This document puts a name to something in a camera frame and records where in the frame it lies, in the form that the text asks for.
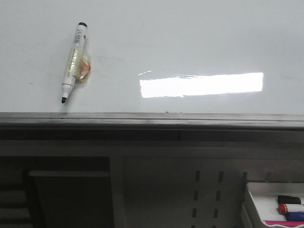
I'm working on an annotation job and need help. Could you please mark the white black whiteboard marker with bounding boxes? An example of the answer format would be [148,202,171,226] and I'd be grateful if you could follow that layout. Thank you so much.
[61,22,91,104]

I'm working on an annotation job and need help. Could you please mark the white whiteboard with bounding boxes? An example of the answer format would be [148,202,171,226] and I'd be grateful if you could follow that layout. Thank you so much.
[0,0,304,114]

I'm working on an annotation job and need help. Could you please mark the white pegboard panel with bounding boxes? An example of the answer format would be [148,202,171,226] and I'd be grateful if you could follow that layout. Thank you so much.
[123,157,304,228]

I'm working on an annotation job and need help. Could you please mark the white storage tray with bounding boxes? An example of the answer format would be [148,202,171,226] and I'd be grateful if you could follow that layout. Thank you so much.
[241,182,304,228]

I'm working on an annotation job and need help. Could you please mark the dark cabinet with shelf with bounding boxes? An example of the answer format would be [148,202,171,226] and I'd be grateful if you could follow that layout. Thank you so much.
[0,157,114,228]

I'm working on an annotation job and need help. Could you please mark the red capped marker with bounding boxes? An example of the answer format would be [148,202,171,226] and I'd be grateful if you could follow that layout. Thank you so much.
[277,204,304,215]

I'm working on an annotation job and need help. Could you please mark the blue capped marker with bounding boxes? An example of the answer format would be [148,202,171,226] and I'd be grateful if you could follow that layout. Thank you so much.
[285,212,304,222]

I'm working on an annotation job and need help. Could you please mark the pink item in tray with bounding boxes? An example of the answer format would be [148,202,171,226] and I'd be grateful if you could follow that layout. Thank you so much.
[264,220,304,228]

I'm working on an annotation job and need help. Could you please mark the grey whiteboard ledge rail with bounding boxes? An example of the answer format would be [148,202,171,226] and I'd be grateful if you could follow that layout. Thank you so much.
[0,112,304,143]

